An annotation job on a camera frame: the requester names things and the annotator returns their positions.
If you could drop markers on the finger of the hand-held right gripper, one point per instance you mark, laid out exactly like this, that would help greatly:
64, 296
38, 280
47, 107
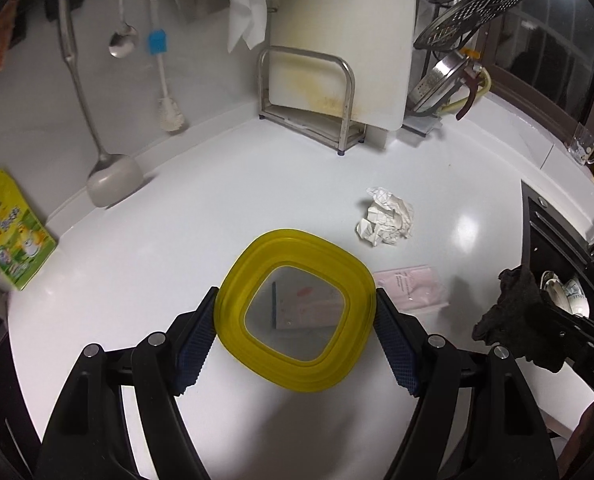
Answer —
572, 317

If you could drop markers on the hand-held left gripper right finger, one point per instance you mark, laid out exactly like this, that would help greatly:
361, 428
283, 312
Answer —
397, 350

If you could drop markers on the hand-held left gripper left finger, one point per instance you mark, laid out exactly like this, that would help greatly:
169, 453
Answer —
197, 345

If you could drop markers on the dark brown cloth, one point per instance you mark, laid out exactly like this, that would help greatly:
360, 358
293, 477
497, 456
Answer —
517, 320

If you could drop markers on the yellow rimmed clear lid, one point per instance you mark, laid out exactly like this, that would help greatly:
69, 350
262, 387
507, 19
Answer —
237, 285

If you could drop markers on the pink packet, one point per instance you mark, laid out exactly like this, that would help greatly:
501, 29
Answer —
417, 287

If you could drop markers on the black sink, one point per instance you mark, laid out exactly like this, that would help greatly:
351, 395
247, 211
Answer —
547, 240

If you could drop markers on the crumpled white paper ball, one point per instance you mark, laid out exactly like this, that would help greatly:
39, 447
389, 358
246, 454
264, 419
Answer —
384, 215

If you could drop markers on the clear glass cup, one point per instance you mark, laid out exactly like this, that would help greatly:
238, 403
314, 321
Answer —
583, 145

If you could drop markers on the grey ladle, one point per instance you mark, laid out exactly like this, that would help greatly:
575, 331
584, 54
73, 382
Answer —
112, 180

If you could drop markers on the yellow green packet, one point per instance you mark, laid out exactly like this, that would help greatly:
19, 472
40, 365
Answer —
14, 235

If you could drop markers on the white bottle brush blue collar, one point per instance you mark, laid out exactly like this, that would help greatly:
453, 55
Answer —
169, 115

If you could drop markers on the metal cutting board rack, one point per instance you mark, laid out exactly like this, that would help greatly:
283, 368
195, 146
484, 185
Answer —
349, 110

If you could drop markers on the gas valve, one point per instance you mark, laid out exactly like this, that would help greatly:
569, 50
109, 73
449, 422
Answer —
471, 53

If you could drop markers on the small metal spoon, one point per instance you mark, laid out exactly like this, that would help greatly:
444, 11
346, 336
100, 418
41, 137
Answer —
122, 42

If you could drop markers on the perforated metal steamer plate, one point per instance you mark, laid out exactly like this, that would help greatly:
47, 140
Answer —
472, 15

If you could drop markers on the white cutting board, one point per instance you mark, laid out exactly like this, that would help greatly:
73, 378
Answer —
337, 25

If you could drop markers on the white hanging cloth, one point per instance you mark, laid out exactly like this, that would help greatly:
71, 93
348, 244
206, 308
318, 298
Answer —
244, 5

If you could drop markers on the dark window frame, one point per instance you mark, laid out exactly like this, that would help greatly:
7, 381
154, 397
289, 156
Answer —
542, 60

